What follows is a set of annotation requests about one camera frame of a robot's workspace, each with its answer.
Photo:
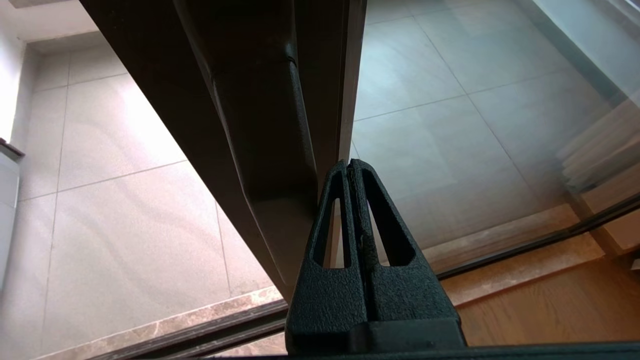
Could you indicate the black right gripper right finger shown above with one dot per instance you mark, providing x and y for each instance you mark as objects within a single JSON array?
[{"x": 410, "y": 300}]

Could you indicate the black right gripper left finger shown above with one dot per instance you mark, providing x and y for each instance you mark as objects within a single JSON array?
[{"x": 325, "y": 300}]

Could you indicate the dark framed sliding glass door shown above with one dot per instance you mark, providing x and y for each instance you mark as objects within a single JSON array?
[{"x": 170, "y": 90}]

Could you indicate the white front-load washing machine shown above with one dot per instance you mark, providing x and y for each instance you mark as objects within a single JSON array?
[{"x": 7, "y": 210}]

